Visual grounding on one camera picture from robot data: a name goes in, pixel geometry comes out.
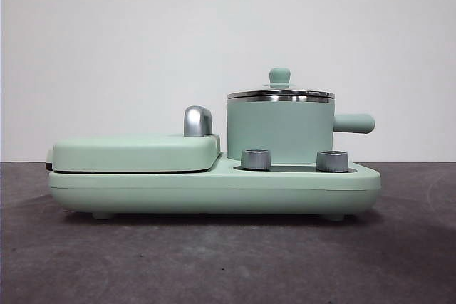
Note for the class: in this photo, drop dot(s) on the mint green breakfast machine base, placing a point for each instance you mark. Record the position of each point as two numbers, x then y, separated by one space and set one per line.
213 193

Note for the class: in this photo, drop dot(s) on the mint green griddle cover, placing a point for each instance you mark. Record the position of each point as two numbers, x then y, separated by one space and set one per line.
132 152

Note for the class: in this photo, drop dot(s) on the silver control knob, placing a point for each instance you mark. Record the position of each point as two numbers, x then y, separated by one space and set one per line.
331 161
254 158

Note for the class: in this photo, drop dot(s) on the glass lid with green knob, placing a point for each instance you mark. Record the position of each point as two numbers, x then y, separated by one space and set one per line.
279 76

